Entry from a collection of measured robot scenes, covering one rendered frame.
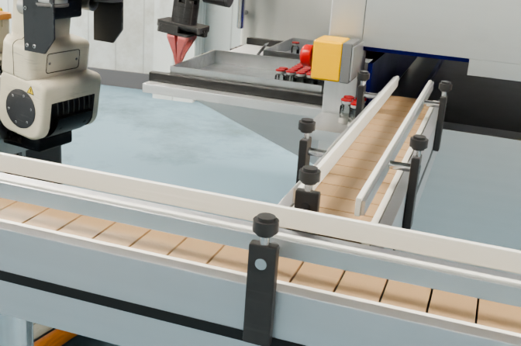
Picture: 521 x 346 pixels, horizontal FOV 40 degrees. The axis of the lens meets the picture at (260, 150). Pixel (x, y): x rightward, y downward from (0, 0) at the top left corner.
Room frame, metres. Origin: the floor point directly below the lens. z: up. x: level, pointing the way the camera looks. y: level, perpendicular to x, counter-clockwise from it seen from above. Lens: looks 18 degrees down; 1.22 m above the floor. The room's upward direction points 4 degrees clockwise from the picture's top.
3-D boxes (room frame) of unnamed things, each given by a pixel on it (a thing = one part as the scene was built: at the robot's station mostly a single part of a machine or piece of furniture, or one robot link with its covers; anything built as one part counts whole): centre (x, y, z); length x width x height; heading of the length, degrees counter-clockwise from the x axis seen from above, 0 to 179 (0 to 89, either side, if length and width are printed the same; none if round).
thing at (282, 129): (1.52, 0.01, 0.80); 0.34 x 0.03 x 0.13; 72
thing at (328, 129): (1.27, -0.16, 0.87); 0.14 x 0.13 x 0.02; 72
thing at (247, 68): (1.60, 0.01, 0.90); 0.34 x 0.26 x 0.04; 73
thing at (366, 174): (0.98, -0.17, 0.92); 0.69 x 0.15 x 0.16; 162
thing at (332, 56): (1.29, -0.12, 1.00); 0.08 x 0.07 x 0.07; 72
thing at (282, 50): (1.89, -0.19, 0.90); 0.34 x 0.26 x 0.04; 72
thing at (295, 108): (1.75, -0.07, 0.87); 0.70 x 0.48 x 0.02; 162
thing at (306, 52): (1.31, -0.08, 0.99); 0.04 x 0.04 x 0.04; 72
